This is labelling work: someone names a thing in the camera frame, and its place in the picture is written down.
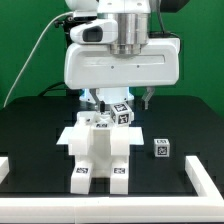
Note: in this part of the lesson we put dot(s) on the white chair seat plate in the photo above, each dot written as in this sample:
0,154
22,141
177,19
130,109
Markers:
99,153

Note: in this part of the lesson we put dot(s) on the black camera stand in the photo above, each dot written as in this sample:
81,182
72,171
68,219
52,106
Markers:
69,22

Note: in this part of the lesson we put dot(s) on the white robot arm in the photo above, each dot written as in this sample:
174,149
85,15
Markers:
116,51

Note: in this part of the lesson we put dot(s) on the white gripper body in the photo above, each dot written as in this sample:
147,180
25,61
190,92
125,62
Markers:
93,66

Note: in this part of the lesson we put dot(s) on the grey camera on stand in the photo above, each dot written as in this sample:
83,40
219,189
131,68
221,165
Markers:
84,14

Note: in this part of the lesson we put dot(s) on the white chair back frame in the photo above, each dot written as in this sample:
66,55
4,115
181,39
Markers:
79,141

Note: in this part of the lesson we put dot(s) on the white U-shaped obstacle frame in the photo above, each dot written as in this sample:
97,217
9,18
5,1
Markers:
206,206

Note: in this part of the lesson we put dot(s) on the white marker base plate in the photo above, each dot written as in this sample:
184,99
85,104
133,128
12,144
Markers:
135,136

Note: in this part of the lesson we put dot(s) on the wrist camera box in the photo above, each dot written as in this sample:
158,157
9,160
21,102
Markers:
99,31

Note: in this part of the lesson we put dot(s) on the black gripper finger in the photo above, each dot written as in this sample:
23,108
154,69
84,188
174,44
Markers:
100,104
147,96

